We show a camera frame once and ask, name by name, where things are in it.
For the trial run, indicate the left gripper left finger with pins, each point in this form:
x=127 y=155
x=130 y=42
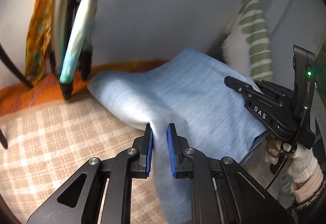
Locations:
x=140 y=167

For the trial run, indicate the right hand white glove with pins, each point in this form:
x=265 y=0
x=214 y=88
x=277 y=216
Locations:
x=304 y=165

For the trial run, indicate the green white striped pillow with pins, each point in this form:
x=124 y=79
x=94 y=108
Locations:
x=246 y=47

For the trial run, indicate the right forearm pink sleeve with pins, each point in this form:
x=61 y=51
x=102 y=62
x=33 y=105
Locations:
x=307 y=187

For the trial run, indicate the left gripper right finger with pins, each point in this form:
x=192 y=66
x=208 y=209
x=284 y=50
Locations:
x=180 y=154

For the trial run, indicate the light blue denim pants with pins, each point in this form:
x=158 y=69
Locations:
x=188 y=91

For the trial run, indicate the black tripod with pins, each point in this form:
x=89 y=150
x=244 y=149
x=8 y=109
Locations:
x=12 y=75

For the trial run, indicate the orange bed sheet edge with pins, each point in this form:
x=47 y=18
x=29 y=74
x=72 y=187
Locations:
x=18 y=97

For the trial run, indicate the colourful cloth on stand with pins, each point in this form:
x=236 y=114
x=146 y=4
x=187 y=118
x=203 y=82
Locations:
x=60 y=33

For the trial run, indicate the beige plaid bed cover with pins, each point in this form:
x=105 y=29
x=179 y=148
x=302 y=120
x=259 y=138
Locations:
x=48 y=143

